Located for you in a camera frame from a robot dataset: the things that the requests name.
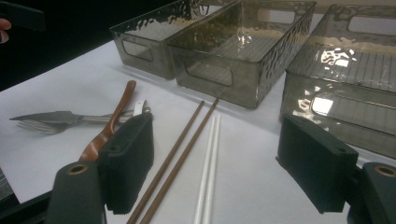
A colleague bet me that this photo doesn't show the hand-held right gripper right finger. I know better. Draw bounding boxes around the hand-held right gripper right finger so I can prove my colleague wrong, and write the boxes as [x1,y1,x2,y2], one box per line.
[275,113,360,216]

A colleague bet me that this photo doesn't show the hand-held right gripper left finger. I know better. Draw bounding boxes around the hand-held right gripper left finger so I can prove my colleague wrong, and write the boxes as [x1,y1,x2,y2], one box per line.
[98,111,155,216]

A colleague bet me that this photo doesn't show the brown wooden spoon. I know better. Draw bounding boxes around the brown wooden spoon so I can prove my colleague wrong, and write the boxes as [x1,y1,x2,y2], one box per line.
[78,79,137,163]

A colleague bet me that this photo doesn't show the brown wooden chopstick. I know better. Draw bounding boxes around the brown wooden chopstick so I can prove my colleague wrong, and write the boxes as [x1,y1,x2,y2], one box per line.
[139,97,219,224]
[125,99,206,224]

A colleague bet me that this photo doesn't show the smoky transparent plastic bin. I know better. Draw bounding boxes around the smoky transparent plastic bin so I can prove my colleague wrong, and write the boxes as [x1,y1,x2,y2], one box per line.
[108,0,204,80]
[279,3,396,160]
[167,0,318,110]

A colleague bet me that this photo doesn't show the white chopstick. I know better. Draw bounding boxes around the white chopstick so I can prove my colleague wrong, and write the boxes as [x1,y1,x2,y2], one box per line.
[202,114,222,224]
[192,115,217,224]

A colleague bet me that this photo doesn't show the steel fork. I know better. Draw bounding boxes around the steel fork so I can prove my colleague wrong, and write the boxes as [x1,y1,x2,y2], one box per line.
[16,111,134,136]

